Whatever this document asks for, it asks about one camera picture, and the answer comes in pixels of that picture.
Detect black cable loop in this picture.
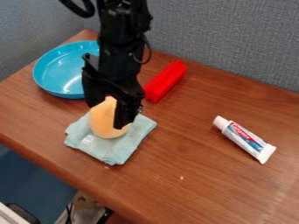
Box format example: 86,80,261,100
57,0,97,19

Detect red plastic block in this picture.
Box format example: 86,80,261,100
144,59,186,103

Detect orange egg-shaped sponge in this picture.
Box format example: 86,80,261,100
87,96,129,138

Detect objects under table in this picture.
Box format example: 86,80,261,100
0,192,113,224

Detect light blue folded cloth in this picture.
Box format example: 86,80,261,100
63,114,156,165

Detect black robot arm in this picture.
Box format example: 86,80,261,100
81,0,152,130

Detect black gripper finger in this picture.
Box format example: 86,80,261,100
113,95,141,130
82,76,106,108

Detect white toothpaste tube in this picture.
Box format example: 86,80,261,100
212,115,276,165

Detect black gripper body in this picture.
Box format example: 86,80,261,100
81,40,145,100

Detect blue plastic plate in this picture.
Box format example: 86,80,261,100
31,40,98,99

